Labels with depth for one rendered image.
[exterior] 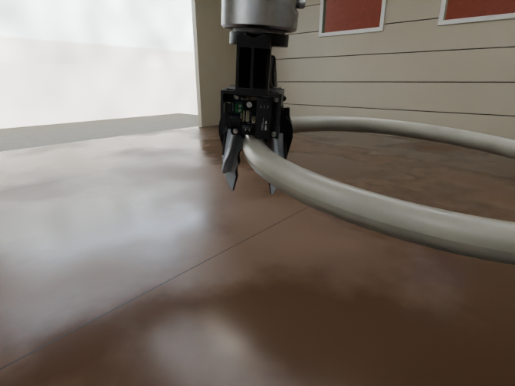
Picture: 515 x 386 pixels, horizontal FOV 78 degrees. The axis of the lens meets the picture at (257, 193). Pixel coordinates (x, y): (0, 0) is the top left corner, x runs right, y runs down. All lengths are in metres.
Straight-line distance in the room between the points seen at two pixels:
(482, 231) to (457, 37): 6.38
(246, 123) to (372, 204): 0.20
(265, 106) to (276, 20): 0.09
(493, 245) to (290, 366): 1.16
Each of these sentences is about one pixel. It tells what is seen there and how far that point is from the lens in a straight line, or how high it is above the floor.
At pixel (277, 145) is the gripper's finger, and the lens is 0.45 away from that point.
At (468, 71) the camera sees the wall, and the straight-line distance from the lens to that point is 6.54.
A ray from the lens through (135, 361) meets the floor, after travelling 1.45.
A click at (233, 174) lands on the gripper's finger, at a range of 0.47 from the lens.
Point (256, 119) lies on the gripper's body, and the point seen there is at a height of 0.96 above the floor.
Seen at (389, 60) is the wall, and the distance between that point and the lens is 6.87.
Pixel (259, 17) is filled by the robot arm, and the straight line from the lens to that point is 0.38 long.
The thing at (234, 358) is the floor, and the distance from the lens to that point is 1.39.
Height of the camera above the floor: 1.01
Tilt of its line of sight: 19 degrees down
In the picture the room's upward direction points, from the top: straight up
